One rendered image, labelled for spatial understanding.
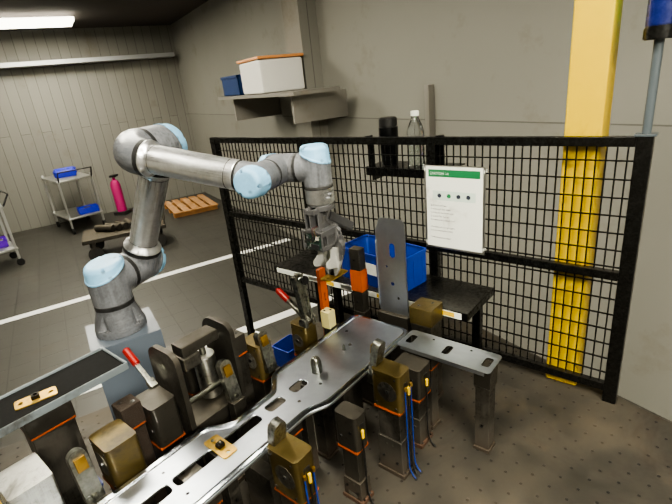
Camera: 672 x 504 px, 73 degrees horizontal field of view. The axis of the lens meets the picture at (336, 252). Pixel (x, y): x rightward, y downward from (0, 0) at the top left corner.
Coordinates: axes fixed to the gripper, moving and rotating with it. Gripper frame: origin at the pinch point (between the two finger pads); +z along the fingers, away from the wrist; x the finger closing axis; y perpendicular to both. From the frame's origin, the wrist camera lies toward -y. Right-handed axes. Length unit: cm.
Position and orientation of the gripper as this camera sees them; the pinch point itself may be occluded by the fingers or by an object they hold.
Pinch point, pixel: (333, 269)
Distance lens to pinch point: 128.6
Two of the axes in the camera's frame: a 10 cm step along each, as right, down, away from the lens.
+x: 7.7, 1.6, -6.1
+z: 1.0, 9.3, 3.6
